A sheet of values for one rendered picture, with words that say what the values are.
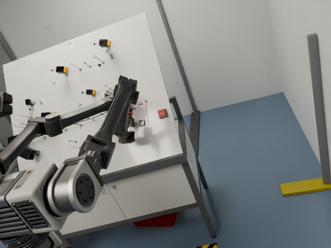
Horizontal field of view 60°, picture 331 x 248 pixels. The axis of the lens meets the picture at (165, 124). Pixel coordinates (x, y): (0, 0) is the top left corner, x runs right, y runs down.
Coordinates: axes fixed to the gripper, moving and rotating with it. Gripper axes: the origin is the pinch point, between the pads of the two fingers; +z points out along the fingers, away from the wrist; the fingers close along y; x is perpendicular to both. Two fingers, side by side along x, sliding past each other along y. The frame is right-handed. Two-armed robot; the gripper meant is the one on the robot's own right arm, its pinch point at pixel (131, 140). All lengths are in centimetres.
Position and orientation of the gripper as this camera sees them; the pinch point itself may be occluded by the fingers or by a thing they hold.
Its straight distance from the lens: 185.4
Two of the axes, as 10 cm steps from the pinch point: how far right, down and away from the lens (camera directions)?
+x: 0.3, 9.5, -3.0
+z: 2.3, 2.8, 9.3
